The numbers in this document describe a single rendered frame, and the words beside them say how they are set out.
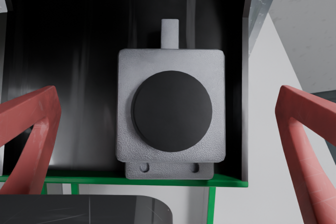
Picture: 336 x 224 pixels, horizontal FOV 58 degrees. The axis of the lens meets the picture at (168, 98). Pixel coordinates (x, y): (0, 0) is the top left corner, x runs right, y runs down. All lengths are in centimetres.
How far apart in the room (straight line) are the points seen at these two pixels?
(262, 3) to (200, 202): 21
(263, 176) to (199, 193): 23
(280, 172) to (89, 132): 43
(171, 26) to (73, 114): 8
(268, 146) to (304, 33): 62
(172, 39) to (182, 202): 22
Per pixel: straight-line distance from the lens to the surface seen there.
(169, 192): 34
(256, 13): 26
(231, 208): 53
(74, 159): 19
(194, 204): 35
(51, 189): 30
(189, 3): 19
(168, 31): 17
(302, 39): 115
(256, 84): 63
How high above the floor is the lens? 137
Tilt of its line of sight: 60 degrees down
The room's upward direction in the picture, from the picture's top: 2 degrees clockwise
